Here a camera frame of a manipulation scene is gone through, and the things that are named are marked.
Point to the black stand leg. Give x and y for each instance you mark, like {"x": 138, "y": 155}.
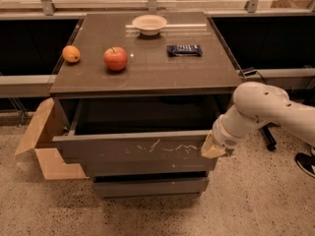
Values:
{"x": 270, "y": 141}

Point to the black and white shoe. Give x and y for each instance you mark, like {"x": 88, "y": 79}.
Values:
{"x": 307, "y": 162}

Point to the orange fruit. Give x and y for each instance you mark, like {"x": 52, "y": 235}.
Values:
{"x": 71, "y": 54}

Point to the red apple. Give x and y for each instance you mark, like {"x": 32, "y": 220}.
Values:
{"x": 115, "y": 58}

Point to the cardboard box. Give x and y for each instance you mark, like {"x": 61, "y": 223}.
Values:
{"x": 45, "y": 124}

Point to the grey drawer cabinet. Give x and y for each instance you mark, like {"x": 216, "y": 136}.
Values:
{"x": 150, "y": 71}

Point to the grey bottom drawer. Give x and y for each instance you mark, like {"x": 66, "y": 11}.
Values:
{"x": 185, "y": 186}

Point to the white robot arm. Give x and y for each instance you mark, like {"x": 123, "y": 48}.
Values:
{"x": 254, "y": 105}

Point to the grey drawer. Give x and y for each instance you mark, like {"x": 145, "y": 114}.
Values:
{"x": 139, "y": 135}
{"x": 185, "y": 186}

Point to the grey top drawer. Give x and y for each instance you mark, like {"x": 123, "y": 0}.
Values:
{"x": 139, "y": 135}

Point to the white bowl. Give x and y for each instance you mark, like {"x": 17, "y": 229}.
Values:
{"x": 149, "y": 24}

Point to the blue snack bar wrapper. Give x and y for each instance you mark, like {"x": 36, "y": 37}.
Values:
{"x": 184, "y": 50}

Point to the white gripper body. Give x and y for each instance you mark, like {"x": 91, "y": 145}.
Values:
{"x": 223, "y": 138}

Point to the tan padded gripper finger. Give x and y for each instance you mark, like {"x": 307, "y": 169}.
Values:
{"x": 210, "y": 149}

